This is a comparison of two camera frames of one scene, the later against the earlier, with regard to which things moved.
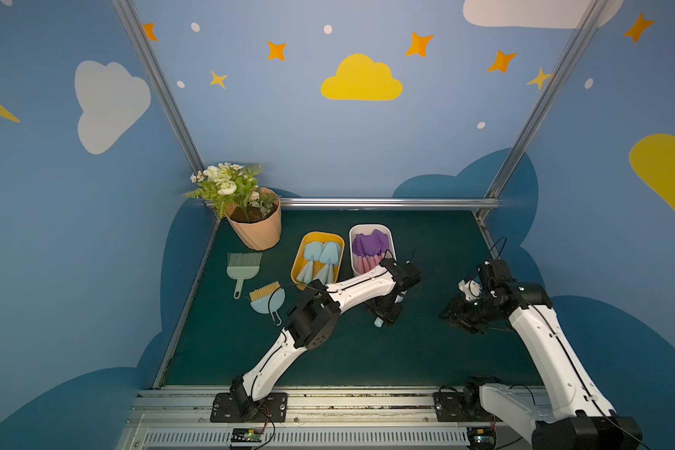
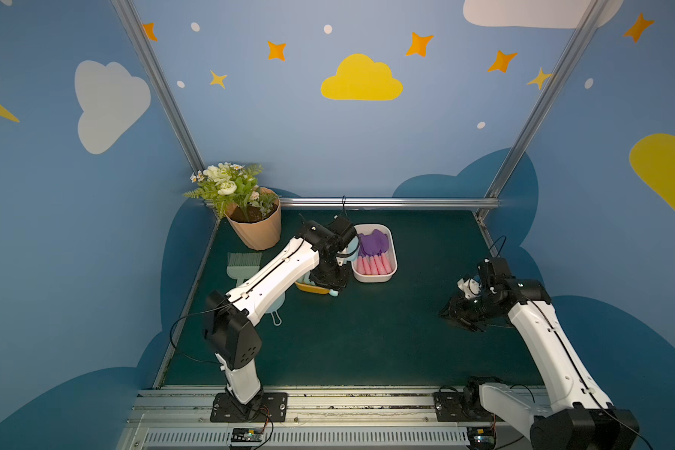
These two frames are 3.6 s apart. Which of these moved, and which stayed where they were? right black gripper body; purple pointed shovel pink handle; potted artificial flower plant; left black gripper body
Moved: left black gripper body
Stayed: potted artificial flower plant; purple pointed shovel pink handle; right black gripper body
